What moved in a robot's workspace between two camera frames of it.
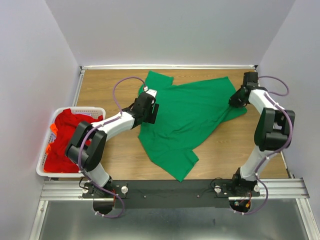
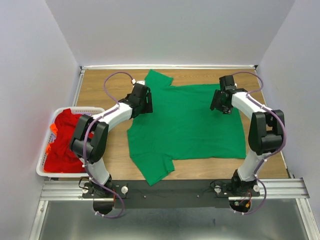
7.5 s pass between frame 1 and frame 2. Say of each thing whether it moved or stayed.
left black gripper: moved
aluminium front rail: stayed
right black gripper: moved
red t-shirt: stayed
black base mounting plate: stayed
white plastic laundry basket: stayed
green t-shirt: moved
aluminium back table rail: stayed
